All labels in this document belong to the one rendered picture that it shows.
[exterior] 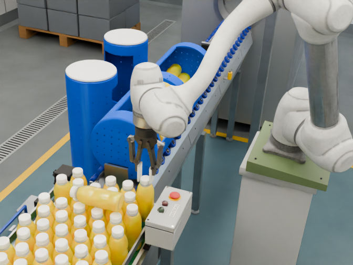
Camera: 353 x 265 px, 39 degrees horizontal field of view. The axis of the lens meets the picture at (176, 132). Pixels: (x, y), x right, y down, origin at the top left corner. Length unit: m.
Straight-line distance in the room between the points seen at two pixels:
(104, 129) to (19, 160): 2.02
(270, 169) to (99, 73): 1.15
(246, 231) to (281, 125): 0.54
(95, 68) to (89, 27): 2.87
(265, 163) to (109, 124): 0.64
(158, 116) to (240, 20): 0.42
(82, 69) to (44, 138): 1.46
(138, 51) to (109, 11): 2.34
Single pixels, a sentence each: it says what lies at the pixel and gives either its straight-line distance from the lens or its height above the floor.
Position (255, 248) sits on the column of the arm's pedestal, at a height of 0.57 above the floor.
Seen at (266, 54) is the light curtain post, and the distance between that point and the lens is 3.13.
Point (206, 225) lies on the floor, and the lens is 3.27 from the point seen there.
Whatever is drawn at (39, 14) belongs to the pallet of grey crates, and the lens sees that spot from 5.95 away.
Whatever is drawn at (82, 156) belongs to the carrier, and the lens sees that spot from 2.90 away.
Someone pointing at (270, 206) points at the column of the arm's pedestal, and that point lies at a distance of 2.16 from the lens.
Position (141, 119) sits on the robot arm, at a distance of 1.58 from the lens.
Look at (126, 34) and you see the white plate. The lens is 3.27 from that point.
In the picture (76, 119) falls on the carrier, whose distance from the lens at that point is 2.78.
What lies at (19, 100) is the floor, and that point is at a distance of 4.76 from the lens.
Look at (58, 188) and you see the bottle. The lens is 1.86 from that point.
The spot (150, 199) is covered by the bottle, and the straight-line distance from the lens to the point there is 1.79.
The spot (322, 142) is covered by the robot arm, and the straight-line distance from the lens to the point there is 1.83.
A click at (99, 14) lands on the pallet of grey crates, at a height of 0.45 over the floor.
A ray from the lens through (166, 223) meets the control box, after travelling 1.61.
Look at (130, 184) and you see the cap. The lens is 1.80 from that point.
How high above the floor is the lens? 2.18
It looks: 31 degrees down
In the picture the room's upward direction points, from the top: 3 degrees clockwise
